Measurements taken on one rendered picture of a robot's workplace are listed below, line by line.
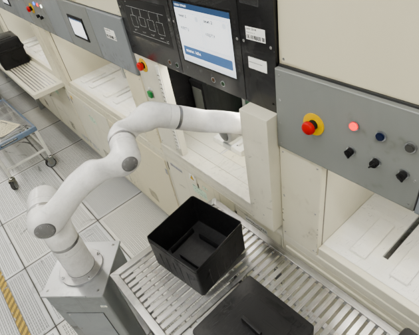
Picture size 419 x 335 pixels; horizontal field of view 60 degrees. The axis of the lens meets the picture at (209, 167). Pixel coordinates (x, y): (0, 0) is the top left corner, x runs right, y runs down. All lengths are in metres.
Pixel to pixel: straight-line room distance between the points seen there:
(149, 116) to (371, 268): 0.93
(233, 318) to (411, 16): 0.99
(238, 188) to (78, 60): 1.93
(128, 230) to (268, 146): 1.85
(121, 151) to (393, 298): 1.01
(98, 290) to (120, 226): 1.31
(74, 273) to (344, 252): 1.09
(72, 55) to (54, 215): 1.93
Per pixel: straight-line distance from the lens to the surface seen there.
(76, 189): 1.38
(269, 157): 1.20
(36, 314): 2.73
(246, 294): 1.34
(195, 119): 1.33
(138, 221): 2.87
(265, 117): 1.13
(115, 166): 1.27
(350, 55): 0.92
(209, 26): 1.22
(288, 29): 1.01
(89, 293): 1.65
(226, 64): 1.22
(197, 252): 1.58
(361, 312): 1.45
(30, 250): 3.12
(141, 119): 1.27
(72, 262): 1.62
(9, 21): 4.53
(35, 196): 1.49
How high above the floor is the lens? 2.03
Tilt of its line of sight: 40 degrees down
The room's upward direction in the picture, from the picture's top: 12 degrees counter-clockwise
